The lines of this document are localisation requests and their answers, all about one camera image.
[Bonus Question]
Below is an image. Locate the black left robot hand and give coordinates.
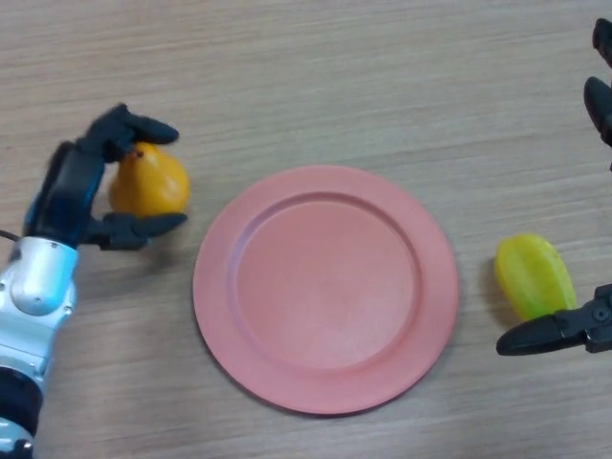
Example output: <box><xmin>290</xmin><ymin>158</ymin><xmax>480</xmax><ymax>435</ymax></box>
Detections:
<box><xmin>23</xmin><ymin>103</ymin><xmax>188</xmax><ymax>252</ymax></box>

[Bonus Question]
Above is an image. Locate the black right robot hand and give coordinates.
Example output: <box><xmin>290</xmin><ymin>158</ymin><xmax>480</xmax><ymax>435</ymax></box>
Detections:
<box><xmin>495</xmin><ymin>17</ymin><xmax>612</xmax><ymax>358</ymax></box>

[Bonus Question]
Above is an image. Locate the yellow orange pear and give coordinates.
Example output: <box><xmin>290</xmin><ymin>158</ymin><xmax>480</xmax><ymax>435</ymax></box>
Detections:
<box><xmin>108</xmin><ymin>142</ymin><xmax>191</xmax><ymax>215</ymax></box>

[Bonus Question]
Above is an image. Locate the pink round plate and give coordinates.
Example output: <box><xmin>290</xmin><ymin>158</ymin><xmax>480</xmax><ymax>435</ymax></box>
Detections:
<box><xmin>192</xmin><ymin>165</ymin><xmax>460</xmax><ymax>416</ymax></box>

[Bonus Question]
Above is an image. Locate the yellow green starfruit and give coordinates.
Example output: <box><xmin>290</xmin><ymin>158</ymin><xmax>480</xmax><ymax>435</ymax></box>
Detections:
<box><xmin>494</xmin><ymin>232</ymin><xmax>578</xmax><ymax>322</ymax></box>

